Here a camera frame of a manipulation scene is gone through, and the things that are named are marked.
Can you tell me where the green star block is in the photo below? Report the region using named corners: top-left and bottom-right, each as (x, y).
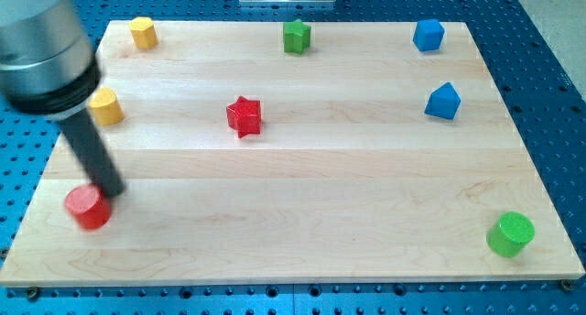
top-left (283, 19), bottom-right (311, 54)

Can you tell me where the red star block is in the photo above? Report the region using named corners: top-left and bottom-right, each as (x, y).
top-left (226, 96), bottom-right (262, 138)

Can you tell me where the left board corner screw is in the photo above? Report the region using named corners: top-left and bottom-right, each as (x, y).
top-left (26, 287), bottom-right (39, 300)

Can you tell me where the wooden board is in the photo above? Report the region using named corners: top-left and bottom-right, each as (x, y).
top-left (1, 21), bottom-right (584, 288)

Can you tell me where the yellow hexagon block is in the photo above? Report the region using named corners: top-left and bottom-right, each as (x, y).
top-left (129, 16), bottom-right (158, 49)

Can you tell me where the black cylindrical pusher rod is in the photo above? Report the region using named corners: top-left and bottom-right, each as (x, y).
top-left (58, 109), bottom-right (125, 197)

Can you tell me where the green cylinder block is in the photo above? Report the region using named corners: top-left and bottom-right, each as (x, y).
top-left (486, 212), bottom-right (536, 258)

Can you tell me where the blue cube block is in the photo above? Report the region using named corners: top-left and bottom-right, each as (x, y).
top-left (413, 19), bottom-right (445, 52)

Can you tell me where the red cylinder block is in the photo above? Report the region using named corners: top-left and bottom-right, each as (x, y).
top-left (64, 184), bottom-right (112, 230)

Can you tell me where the right board corner screw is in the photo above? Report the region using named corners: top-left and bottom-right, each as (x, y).
top-left (559, 279), bottom-right (574, 292)

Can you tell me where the yellow half-round block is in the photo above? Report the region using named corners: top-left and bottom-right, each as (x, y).
top-left (88, 87), bottom-right (125, 126)

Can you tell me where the board corner screw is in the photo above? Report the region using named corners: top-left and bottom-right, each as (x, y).
top-left (26, 287), bottom-right (39, 300)
top-left (559, 279), bottom-right (574, 292)

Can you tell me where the blue triangular block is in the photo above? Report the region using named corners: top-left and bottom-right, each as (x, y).
top-left (424, 82), bottom-right (461, 120)

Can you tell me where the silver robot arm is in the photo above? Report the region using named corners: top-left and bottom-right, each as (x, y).
top-left (1, 0), bottom-right (125, 197)

